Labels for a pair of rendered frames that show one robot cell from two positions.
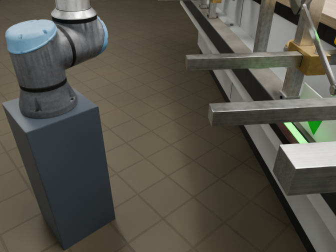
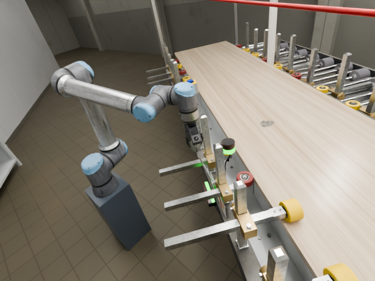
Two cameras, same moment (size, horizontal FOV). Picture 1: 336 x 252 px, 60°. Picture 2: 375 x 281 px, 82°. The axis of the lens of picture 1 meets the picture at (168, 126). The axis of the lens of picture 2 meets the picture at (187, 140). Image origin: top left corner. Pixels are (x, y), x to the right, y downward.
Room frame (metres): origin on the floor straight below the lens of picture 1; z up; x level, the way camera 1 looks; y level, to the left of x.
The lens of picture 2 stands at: (-0.25, -0.26, 1.70)
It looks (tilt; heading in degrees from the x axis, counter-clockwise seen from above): 36 degrees down; 1
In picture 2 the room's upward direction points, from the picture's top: 12 degrees counter-clockwise
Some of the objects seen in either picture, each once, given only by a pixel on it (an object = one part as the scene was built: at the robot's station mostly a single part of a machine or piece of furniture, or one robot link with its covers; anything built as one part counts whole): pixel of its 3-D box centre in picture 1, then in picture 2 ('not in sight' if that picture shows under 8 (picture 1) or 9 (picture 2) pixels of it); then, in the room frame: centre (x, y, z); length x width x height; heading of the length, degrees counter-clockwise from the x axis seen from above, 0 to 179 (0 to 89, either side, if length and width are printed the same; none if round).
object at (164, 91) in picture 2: not in sight; (163, 96); (0.72, -0.18, 1.29); 0.12 x 0.12 x 0.09; 58
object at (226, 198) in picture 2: not in sight; (224, 188); (0.47, -0.38, 0.84); 0.13 x 0.06 x 0.05; 6
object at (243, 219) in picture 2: not in sight; (243, 218); (0.23, -0.40, 0.94); 0.13 x 0.06 x 0.05; 6
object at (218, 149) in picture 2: not in sight; (221, 181); (0.50, -0.37, 0.87); 0.03 x 0.03 x 0.48; 6
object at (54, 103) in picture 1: (46, 91); (104, 182); (0.90, 0.42, 0.65); 0.19 x 0.19 x 0.10
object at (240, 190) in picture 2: not in sight; (241, 222); (0.25, -0.40, 0.88); 0.03 x 0.03 x 0.48; 6
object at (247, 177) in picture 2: not in sight; (244, 184); (0.47, -0.48, 0.85); 0.08 x 0.08 x 0.11
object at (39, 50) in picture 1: (38, 52); (96, 168); (0.91, 0.41, 0.79); 0.17 x 0.15 x 0.18; 148
